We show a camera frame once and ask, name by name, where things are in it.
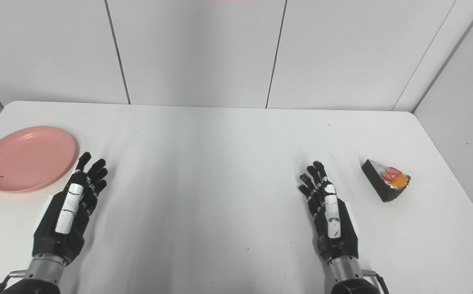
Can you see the pink round plate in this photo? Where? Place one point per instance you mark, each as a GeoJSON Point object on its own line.
{"type": "Point", "coordinates": [28, 159]}

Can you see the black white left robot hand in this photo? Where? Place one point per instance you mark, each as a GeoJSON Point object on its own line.
{"type": "Point", "coordinates": [61, 232]}

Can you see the chocolate cake slice with fruit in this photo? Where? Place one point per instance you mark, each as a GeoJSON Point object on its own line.
{"type": "Point", "coordinates": [381, 183]}

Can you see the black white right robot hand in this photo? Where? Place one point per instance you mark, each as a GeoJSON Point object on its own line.
{"type": "Point", "coordinates": [338, 241]}

